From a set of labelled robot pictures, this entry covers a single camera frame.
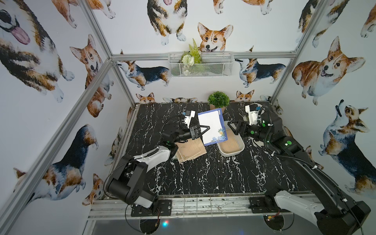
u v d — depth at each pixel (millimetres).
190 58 818
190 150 929
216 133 730
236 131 627
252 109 625
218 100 1003
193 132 676
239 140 927
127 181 436
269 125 504
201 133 718
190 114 712
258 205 734
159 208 727
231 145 952
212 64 926
